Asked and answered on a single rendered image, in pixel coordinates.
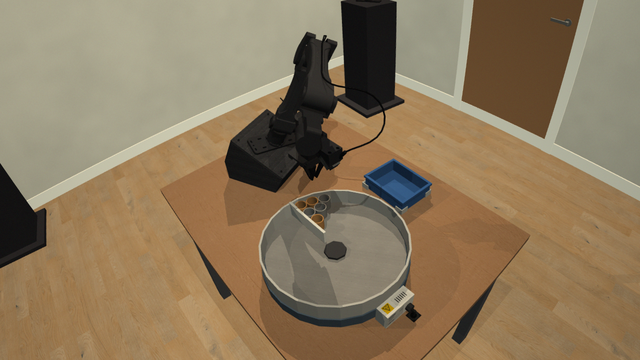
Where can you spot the bronze bushing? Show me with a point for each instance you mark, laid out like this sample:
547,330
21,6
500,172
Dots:
311,201
301,205
319,220

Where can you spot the blue open-top bin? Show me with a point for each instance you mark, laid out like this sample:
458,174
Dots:
397,184

